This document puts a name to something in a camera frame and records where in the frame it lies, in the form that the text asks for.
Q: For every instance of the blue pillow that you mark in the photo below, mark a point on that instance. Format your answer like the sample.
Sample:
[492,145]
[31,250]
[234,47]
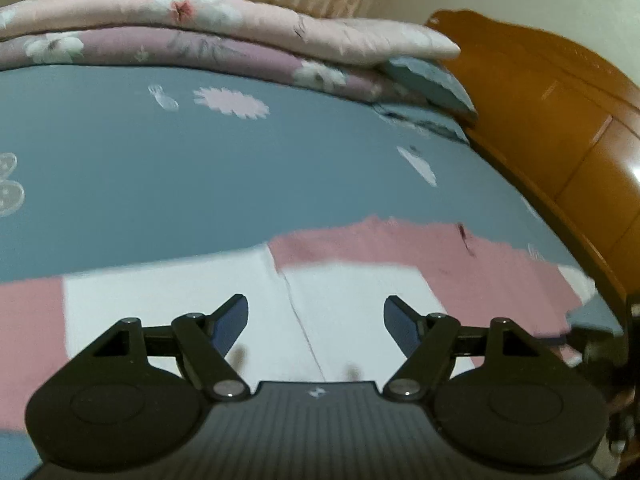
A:
[423,119]
[432,81]

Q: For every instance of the blue lower pillow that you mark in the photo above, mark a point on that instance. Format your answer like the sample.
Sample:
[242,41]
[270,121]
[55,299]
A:
[423,119]

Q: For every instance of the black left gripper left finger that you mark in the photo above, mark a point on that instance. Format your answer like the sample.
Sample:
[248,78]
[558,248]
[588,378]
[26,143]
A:
[137,393]

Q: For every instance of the mauve floral folded quilt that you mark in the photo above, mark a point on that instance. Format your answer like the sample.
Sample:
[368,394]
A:
[147,46]

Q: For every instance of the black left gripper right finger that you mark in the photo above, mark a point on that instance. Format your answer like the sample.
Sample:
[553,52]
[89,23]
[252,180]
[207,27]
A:
[496,394]

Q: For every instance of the pink floral folded quilt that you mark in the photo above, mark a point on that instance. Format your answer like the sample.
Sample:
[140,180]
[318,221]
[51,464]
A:
[352,41]

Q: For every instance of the pink and white knit sweater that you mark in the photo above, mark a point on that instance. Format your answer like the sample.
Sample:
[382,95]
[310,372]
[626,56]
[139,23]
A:
[316,301]

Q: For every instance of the wooden headboard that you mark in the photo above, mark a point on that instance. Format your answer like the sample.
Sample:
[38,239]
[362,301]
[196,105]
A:
[563,123]

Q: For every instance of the blue upper pillow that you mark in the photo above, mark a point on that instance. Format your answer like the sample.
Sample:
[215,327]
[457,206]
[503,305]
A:
[432,81]

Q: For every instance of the blue floral bed sheet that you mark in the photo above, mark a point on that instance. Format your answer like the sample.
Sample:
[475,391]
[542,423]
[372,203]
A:
[106,167]

